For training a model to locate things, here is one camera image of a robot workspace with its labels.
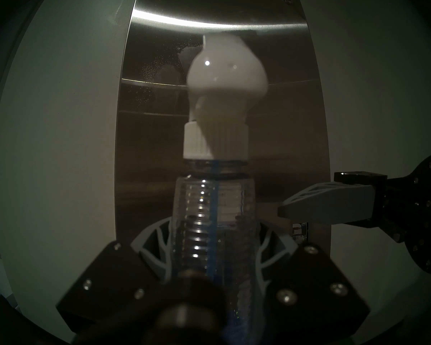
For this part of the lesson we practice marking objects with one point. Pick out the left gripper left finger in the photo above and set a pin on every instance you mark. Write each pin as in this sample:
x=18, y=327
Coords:
x=104, y=283

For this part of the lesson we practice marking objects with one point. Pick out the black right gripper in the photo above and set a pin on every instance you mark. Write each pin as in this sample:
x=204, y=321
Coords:
x=423, y=211

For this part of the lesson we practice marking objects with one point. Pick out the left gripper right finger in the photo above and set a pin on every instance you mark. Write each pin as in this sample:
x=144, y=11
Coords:
x=316, y=286

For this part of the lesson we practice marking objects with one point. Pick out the clear spray cleaner bottle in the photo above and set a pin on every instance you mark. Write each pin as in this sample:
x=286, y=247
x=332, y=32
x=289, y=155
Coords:
x=219, y=74

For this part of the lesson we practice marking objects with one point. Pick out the chrome dispenser lever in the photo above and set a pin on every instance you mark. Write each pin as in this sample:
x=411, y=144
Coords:
x=299, y=233

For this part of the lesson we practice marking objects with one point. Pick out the stainless steel wall dispenser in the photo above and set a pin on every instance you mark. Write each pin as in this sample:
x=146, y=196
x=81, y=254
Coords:
x=151, y=132

